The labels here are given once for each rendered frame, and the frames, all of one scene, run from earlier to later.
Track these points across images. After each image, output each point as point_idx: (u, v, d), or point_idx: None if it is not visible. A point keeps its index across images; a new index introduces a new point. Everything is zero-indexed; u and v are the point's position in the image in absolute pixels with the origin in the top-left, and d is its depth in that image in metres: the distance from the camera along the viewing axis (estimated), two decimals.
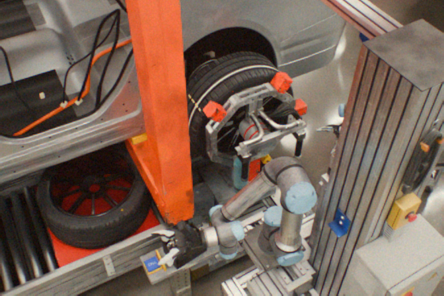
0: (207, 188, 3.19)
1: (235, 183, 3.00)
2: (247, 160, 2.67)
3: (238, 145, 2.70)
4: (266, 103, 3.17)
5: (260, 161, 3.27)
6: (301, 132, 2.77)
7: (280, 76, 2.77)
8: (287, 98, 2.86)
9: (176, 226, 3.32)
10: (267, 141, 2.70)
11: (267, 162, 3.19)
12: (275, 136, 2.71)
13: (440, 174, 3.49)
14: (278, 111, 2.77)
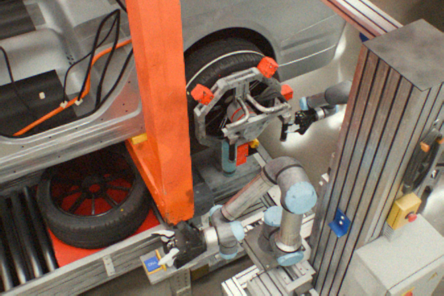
0: (207, 188, 3.19)
1: (223, 166, 3.09)
2: (233, 141, 2.76)
3: (224, 127, 2.79)
4: (254, 89, 3.26)
5: (249, 146, 3.35)
6: (287, 115, 2.85)
7: (265, 61, 2.85)
8: (273, 82, 2.95)
9: (176, 226, 3.32)
10: (252, 123, 2.79)
11: (255, 146, 3.28)
12: (261, 118, 2.80)
13: (440, 174, 3.49)
14: (264, 94, 2.86)
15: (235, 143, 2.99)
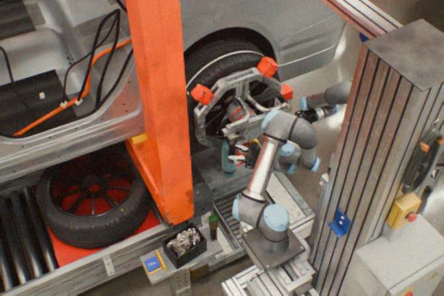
0: (207, 188, 3.19)
1: (223, 166, 3.09)
2: (233, 141, 2.76)
3: (224, 127, 2.79)
4: (254, 89, 3.26)
5: (249, 146, 3.35)
6: None
7: (265, 61, 2.85)
8: (273, 82, 2.95)
9: (176, 226, 3.32)
10: (252, 123, 2.79)
11: None
12: (261, 118, 2.80)
13: (440, 174, 3.49)
14: (264, 94, 2.86)
15: (235, 143, 2.99)
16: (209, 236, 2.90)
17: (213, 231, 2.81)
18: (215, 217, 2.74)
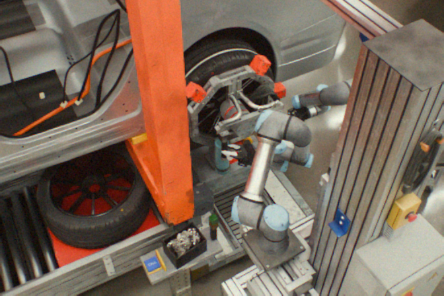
0: (207, 188, 3.19)
1: (217, 163, 3.10)
2: (226, 139, 2.77)
3: (217, 125, 2.80)
4: (248, 87, 3.27)
5: (242, 144, 3.37)
6: (279, 113, 2.87)
7: (258, 59, 2.87)
8: (266, 80, 2.96)
9: (176, 226, 3.32)
10: (245, 121, 2.80)
11: None
12: (254, 115, 2.81)
13: (440, 174, 3.49)
14: (257, 92, 2.87)
15: (228, 141, 3.00)
16: (209, 236, 2.90)
17: (213, 231, 2.81)
18: (215, 217, 2.74)
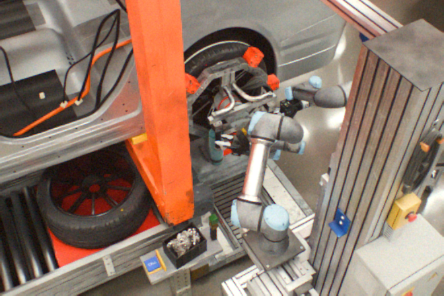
0: (207, 188, 3.19)
1: (211, 154, 3.15)
2: (219, 129, 2.82)
3: (211, 115, 2.85)
4: (242, 80, 3.32)
5: None
6: (271, 104, 2.92)
7: (251, 51, 2.92)
8: (259, 72, 3.01)
9: (176, 226, 3.32)
10: (238, 111, 2.85)
11: None
12: (246, 106, 2.86)
13: (440, 174, 3.49)
14: (250, 84, 2.92)
15: (222, 132, 3.05)
16: (209, 236, 2.90)
17: (213, 231, 2.81)
18: (215, 217, 2.74)
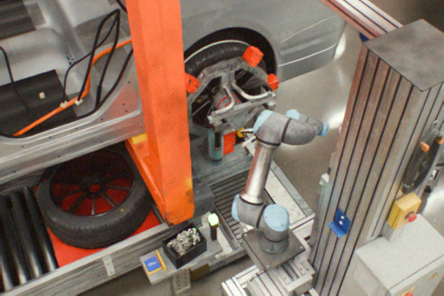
0: (207, 188, 3.19)
1: (210, 153, 3.16)
2: (219, 128, 2.83)
3: (210, 115, 2.86)
4: (241, 79, 3.32)
5: (236, 135, 3.42)
6: (271, 103, 2.92)
7: (251, 50, 2.92)
8: (259, 71, 3.02)
9: (176, 226, 3.32)
10: (238, 111, 2.85)
11: (242, 135, 3.34)
12: (246, 106, 2.86)
13: (440, 174, 3.49)
14: (249, 83, 2.92)
15: (221, 131, 3.06)
16: (209, 236, 2.90)
17: (213, 231, 2.81)
18: (215, 217, 2.74)
